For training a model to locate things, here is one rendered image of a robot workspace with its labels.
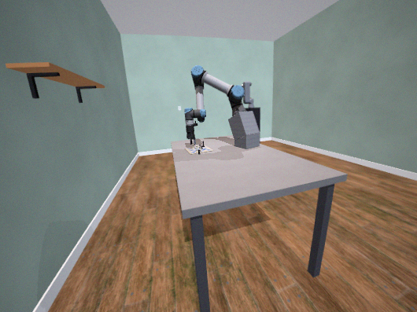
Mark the blue and cream chessboard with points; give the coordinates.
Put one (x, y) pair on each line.
(193, 151)

